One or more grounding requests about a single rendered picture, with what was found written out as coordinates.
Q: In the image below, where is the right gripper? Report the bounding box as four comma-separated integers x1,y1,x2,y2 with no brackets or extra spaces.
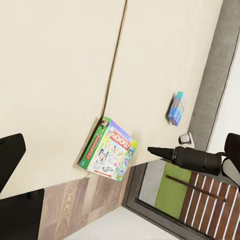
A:
147,146,207,173

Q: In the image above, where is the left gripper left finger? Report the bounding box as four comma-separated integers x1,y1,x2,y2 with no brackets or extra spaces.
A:
0,133,26,193

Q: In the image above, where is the board game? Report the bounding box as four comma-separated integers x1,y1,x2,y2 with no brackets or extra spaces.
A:
79,116,138,182
168,91,187,126

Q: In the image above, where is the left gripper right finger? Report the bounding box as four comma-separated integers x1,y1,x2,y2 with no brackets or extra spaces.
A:
224,133,240,173

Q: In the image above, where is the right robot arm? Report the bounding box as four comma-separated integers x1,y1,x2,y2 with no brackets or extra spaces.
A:
147,132,240,191

